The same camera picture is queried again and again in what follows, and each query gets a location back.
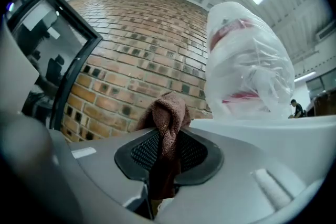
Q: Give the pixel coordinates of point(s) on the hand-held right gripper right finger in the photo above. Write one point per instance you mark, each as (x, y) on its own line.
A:
(236, 186)

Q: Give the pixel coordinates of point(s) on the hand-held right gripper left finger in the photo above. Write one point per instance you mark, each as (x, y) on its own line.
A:
(105, 168)

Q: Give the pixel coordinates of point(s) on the white water dispenser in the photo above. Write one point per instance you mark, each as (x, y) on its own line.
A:
(275, 144)

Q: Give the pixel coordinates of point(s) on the brown cloth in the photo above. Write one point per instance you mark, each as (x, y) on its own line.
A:
(169, 123)

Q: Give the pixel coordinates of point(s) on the plastic-wrapped water bottle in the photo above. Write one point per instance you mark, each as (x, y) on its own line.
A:
(244, 65)

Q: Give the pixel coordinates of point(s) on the black framed glass panel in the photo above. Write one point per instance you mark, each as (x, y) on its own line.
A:
(52, 42)

